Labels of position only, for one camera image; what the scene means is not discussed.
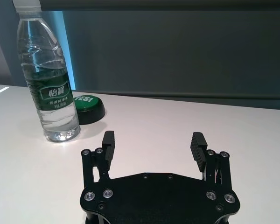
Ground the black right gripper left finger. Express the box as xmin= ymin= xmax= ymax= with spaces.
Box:
xmin=81 ymin=131 xmax=117 ymax=189

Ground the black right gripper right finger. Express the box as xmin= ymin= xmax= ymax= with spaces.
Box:
xmin=190 ymin=132 xmax=233 ymax=189

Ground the clear water bottle green label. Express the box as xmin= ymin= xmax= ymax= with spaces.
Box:
xmin=13 ymin=0 xmax=81 ymax=143

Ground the green YES button black base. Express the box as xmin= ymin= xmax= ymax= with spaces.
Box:
xmin=73 ymin=95 xmax=106 ymax=126

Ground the grey blind bottom rail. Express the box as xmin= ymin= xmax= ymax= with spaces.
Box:
xmin=41 ymin=0 xmax=280 ymax=12

